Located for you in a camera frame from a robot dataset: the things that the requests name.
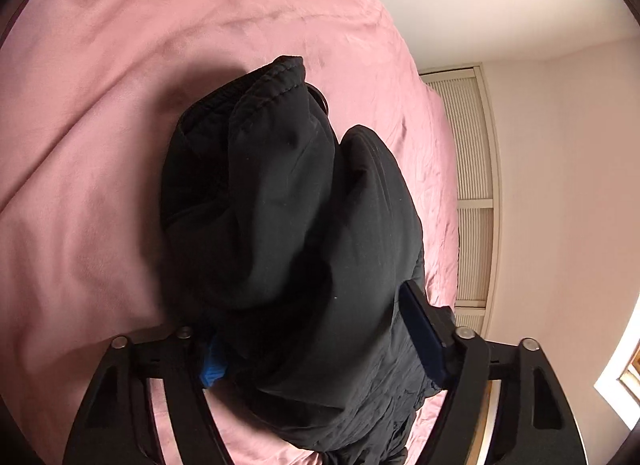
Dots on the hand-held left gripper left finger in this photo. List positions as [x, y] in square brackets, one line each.
[212, 367]

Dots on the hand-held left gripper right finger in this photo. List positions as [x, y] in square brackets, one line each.
[422, 330]

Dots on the black puffer jacket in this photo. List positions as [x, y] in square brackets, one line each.
[300, 225]

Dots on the white slatted headboard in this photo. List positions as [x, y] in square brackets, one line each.
[472, 155]

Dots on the pink bed sheet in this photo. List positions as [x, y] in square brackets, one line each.
[125, 110]

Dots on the white window frame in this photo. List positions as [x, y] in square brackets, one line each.
[614, 379]

